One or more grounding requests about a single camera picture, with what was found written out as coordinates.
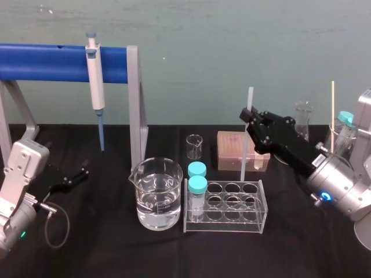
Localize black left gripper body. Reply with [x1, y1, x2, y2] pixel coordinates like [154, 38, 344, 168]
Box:
[45, 162, 77, 194]

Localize black table cloth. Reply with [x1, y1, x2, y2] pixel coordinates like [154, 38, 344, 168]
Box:
[0, 123, 371, 278]

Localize glass conical flask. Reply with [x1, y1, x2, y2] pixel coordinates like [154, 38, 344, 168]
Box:
[293, 100, 315, 143]

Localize white stirring rod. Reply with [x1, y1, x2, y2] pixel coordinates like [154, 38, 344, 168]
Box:
[240, 86, 256, 181]

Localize thin dark gripper cable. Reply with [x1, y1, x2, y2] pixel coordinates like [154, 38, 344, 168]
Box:
[31, 202, 71, 249]

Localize blue and grey pipette stand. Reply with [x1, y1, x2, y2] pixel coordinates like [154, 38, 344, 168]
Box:
[0, 43, 150, 169]

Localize glass beaker holding stick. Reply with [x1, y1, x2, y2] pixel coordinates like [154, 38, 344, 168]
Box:
[328, 123, 358, 163]

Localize teal capped sample tube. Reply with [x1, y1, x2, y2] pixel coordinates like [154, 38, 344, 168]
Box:
[187, 162, 208, 178]
[188, 175, 209, 223]

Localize teal capped bottle in beaker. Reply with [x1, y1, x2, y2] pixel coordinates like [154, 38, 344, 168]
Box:
[337, 111, 355, 155]

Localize thin wooden stick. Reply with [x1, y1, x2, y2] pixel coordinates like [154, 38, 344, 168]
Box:
[324, 81, 336, 152]

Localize white and blue pipette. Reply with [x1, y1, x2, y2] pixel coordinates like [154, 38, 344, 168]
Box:
[85, 31, 106, 152]

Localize clear acrylic tube rack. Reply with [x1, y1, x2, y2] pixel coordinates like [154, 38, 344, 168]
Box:
[183, 178, 267, 235]

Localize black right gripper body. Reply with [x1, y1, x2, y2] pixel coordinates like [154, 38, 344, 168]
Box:
[259, 115, 319, 175]

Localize translucent pipette tip box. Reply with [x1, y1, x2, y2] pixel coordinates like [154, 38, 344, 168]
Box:
[216, 130, 271, 172]

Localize small empty glass beaker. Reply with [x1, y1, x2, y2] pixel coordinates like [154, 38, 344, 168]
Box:
[185, 134, 204, 160]

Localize large glass beaker with water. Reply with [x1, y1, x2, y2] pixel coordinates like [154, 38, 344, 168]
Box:
[128, 156, 184, 231]

